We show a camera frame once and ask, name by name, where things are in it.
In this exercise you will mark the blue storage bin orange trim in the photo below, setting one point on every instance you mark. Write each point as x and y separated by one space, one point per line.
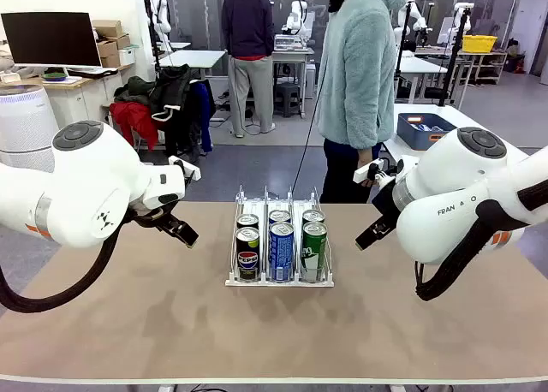
411 135

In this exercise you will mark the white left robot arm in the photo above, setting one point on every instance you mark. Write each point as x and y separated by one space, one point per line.
85 186

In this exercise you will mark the black computer monitor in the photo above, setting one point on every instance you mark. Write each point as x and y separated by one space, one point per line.
51 39

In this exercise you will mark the wooden shelf rack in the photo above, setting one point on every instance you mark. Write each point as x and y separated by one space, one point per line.
492 69

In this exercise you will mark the person's right forearm fleece sleeve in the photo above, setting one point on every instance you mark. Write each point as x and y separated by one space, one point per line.
364 118

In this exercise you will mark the brown cardboard box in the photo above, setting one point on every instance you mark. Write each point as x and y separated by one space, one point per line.
110 61
107 47
107 28

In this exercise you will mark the white background workbench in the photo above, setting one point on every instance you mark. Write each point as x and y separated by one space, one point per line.
295 54

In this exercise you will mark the large white table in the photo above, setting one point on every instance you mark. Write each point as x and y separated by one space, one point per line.
471 118

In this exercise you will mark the grey plastic stool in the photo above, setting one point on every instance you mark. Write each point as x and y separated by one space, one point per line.
287 101

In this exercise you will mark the black keyboard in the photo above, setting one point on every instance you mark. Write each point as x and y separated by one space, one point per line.
92 72

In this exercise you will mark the person's right hand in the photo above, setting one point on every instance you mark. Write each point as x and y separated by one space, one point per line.
366 156

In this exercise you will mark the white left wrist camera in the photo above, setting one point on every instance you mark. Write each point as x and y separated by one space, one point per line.
190 171

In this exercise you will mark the red fire extinguisher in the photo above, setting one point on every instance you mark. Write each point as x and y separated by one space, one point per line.
518 63

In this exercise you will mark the blue jacket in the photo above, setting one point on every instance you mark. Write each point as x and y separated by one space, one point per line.
207 109

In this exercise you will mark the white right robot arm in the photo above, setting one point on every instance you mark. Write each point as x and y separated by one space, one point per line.
449 203

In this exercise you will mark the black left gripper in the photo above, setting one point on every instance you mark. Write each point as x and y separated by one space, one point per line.
154 221

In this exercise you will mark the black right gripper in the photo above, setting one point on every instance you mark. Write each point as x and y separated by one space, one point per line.
385 206

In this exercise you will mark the clothes pile on chair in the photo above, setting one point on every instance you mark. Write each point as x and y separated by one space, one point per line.
171 88

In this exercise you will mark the black Pepsi can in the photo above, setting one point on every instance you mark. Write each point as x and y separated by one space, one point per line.
247 220
248 259

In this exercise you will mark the white desk with cabinets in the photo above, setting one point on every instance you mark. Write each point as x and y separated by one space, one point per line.
85 96

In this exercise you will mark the green bowl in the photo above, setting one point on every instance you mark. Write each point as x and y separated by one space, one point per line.
55 75

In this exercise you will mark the small white box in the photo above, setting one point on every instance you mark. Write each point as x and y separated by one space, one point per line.
126 57

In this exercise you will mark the blue Pocari Sweat can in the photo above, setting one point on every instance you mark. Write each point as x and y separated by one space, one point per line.
280 215
281 255

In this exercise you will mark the yellow plastic crate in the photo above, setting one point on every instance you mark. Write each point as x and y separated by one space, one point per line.
479 44

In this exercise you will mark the black tripod pole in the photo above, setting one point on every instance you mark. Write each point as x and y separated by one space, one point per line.
402 54
454 54

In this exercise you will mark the person in mint fleece jacket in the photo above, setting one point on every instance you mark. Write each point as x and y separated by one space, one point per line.
355 67

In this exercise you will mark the person in dark hoodie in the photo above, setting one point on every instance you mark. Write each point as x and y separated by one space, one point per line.
248 24

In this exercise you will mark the white background table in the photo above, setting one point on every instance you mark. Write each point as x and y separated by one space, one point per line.
192 58
419 64

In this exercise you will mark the white can dispenser rack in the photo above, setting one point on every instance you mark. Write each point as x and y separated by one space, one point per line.
278 283

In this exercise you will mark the green soda can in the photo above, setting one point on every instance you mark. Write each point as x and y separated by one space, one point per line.
313 215
314 255

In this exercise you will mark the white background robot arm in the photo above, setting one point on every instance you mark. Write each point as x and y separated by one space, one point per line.
295 17
417 21
466 24
162 19

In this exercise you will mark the red jacket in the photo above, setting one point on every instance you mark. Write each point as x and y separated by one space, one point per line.
135 122

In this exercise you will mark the white cylindrical air purifier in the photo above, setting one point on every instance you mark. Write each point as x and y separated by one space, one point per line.
25 122

